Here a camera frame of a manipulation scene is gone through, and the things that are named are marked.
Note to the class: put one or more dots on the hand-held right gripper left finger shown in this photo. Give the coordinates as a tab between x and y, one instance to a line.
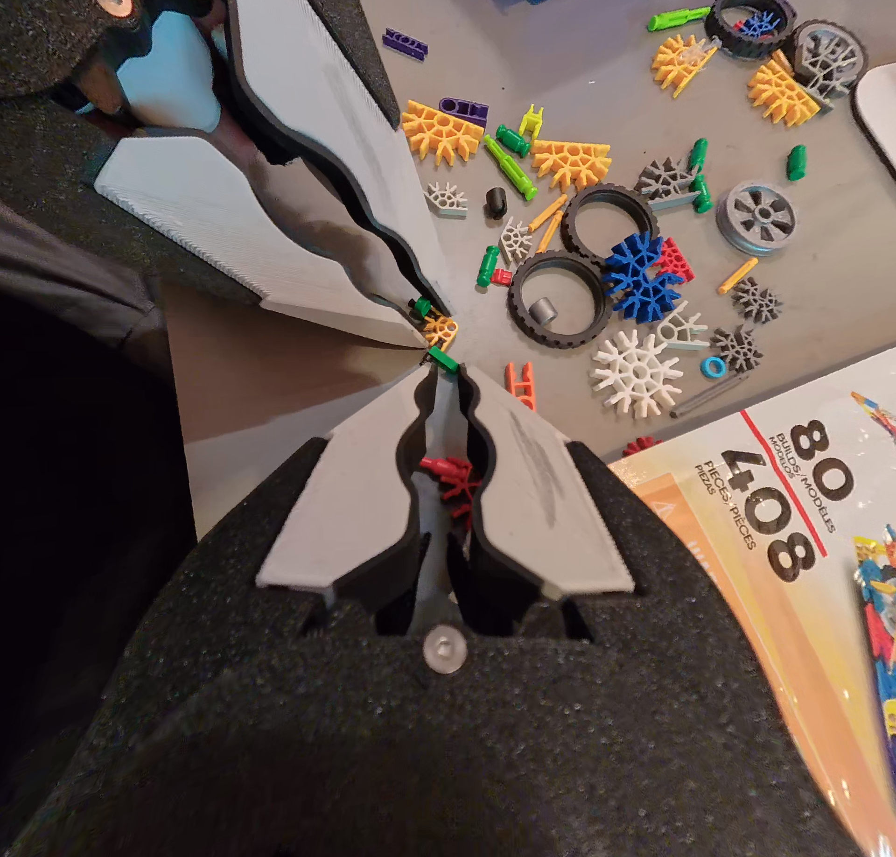
350	514

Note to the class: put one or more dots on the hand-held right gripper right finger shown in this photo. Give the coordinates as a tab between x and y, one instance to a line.
539	521

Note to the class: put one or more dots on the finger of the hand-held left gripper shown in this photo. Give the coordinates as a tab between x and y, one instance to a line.
329	115
210	227

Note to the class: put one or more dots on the red small connector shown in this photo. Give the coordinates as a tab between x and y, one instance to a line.
458	489

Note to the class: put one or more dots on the small purple clip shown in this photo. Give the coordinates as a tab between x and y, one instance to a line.
404	43

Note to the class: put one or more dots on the red snowflake connector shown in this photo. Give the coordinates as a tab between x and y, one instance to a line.
640	445

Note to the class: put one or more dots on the purple connector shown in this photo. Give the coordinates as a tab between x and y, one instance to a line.
463	109

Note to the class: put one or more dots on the pale grey small connector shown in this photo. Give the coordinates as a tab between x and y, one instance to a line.
446	199
516	241

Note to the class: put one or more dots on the white snowflake connector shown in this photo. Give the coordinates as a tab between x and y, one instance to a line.
637	374

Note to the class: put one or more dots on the small black cylinder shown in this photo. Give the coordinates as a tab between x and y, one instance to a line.
495	202

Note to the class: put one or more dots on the lime green rod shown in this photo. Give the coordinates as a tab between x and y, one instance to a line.
677	18
511	167

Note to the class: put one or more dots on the dark grey long rod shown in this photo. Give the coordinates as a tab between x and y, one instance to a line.
707	396

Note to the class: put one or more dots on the silver spacer cylinder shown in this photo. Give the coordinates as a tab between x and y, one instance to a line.
541	311

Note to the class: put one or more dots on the black toy tire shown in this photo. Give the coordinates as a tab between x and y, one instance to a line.
518	304
570	227
717	31

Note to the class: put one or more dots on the small red toy piece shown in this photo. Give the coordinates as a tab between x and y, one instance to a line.
502	277

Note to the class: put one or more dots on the yellow toy rod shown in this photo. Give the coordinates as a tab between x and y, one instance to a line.
737	276
548	213
550	232

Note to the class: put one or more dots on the white fan connector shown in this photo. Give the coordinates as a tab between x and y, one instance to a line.
682	328

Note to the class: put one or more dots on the blue snowflake connector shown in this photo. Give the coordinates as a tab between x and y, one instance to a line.
630	255
647	297

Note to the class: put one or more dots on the dark grey snowflake connector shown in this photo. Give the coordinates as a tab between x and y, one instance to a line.
756	300
736	348

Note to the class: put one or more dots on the red fan connector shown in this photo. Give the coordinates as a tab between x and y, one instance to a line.
675	258

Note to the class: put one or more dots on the grey fan connector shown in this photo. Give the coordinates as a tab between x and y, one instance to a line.
661	174

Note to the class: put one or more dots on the pale grey toy rod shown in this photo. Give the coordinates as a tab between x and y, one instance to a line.
675	204

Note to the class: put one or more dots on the grey wheel hub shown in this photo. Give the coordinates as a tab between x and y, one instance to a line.
728	230

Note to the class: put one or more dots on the small blue connector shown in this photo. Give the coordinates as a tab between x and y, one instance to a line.
759	24

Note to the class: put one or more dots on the grey spoked wheel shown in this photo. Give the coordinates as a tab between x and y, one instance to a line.
850	41

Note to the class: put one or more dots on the white document stand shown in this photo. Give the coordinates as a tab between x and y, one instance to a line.
878	108

